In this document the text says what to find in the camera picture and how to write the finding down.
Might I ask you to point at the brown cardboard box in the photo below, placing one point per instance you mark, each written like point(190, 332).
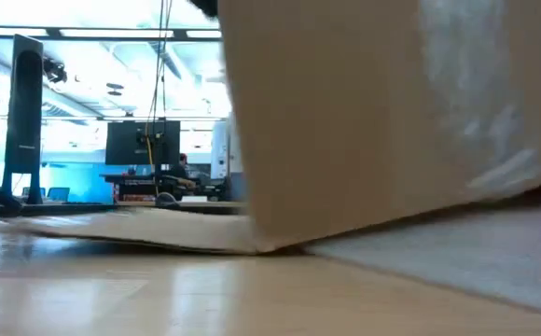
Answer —
point(345, 116)

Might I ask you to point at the white mesh zip pouch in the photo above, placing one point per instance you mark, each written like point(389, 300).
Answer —
point(461, 256)

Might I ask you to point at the white cabinet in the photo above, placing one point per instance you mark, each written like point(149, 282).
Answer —
point(226, 149)

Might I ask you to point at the black monitor screen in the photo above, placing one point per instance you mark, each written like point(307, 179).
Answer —
point(121, 142)

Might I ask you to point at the black hanging device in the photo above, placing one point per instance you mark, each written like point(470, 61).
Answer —
point(55, 70)

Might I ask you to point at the person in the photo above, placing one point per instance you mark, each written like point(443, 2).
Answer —
point(182, 170)

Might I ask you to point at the black background workbench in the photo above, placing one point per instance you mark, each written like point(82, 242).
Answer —
point(130, 179)

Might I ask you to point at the black clamp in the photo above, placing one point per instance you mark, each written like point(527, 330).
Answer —
point(165, 200)

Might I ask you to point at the black tower column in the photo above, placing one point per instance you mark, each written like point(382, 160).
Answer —
point(21, 116)

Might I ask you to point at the blue chair back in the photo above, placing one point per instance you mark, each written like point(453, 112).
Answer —
point(58, 193)

